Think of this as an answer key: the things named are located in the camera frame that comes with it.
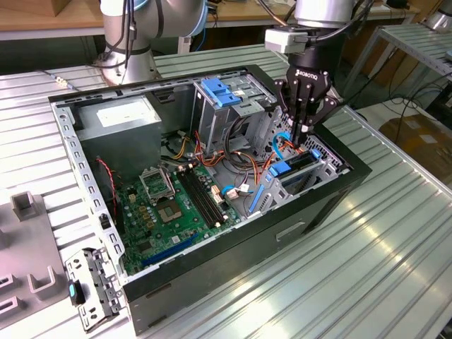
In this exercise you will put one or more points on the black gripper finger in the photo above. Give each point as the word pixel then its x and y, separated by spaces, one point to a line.
pixel 282 93
pixel 330 106

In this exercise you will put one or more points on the hard disk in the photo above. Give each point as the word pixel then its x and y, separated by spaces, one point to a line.
pixel 280 169

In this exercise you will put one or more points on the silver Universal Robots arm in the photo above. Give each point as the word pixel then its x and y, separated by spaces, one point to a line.
pixel 141 67

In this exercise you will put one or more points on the grey metal disk bay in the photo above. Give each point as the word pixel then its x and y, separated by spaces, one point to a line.
pixel 282 193

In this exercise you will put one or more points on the blue plastic drive latch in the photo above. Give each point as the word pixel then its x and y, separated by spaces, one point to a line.
pixel 220 95

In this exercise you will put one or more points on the grey optical drive cage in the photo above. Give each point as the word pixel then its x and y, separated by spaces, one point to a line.
pixel 215 123

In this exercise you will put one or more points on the brown cardboard box with label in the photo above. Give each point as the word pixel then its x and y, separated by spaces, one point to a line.
pixel 416 137

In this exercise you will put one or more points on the metal slat side table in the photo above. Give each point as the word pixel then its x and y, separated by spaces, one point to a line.
pixel 409 39

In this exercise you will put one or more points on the black device on desk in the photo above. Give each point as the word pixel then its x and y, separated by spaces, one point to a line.
pixel 399 3

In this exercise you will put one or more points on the pink board connector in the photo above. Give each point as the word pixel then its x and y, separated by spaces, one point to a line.
pixel 217 196

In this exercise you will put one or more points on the black RAM slot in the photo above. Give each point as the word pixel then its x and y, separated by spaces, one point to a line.
pixel 204 197
pixel 195 199
pixel 200 198
pixel 209 196

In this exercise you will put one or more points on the CPU socket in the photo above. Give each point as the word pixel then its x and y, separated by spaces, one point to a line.
pixel 169 212

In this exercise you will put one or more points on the green motherboard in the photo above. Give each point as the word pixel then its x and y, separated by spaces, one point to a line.
pixel 183 229

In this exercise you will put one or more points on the black open PC case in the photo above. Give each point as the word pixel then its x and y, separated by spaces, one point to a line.
pixel 229 254

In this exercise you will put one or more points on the grey power supply unit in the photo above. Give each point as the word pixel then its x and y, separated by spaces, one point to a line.
pixel 120 141

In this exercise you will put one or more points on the blue expansion slot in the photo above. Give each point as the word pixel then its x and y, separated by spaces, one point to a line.
pixel 166 252

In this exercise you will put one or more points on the black latch with blue tab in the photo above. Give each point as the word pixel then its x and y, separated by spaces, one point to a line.
pixel 73 291

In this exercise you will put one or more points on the grey parts rack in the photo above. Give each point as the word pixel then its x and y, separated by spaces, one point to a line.
pixel 31 247

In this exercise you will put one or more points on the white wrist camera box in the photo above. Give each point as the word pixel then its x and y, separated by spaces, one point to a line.
pixel 282 40

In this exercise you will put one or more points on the wooden desk white frame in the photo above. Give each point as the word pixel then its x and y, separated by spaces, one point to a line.
pixel 247 14

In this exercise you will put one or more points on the black intrusion switch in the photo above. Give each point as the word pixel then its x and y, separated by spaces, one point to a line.
pixel 104 220

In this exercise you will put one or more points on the grey metal slot bracket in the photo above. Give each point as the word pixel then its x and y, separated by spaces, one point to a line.
pixel 102 282

